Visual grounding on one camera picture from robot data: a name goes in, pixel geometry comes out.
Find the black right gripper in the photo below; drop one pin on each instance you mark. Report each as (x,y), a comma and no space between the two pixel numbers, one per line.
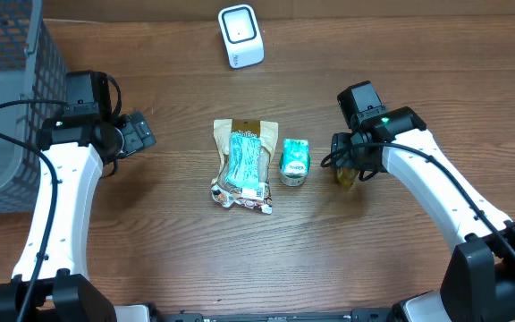
(347,160)

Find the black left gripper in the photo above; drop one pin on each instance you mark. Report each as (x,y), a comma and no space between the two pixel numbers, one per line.
(139,130)

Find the yellow liquid bottle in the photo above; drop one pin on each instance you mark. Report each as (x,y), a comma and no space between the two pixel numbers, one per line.
(346,176)

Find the small teal tissue pack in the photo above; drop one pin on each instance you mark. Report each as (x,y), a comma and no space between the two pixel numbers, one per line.
(296,148)

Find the green lid jar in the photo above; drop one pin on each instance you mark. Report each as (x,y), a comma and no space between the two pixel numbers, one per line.
(293,176)

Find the Pantree snack bag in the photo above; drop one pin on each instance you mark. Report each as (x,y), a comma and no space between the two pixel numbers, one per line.
(228,195)

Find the teal wet wipes pack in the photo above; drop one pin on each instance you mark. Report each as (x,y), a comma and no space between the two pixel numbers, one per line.
(243,168)

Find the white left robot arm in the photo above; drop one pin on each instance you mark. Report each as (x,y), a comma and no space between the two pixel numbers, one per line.
(50,282)

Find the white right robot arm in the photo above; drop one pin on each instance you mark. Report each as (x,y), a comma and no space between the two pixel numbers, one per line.
(479,283)

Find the white barcode scanner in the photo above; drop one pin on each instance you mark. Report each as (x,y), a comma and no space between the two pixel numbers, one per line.
(242,36)

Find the grey plastic mesh basket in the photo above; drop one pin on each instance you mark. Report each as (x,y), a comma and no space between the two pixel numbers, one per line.
(32,78)

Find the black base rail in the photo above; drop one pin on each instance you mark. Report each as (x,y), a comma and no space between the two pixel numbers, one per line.
(284,316)

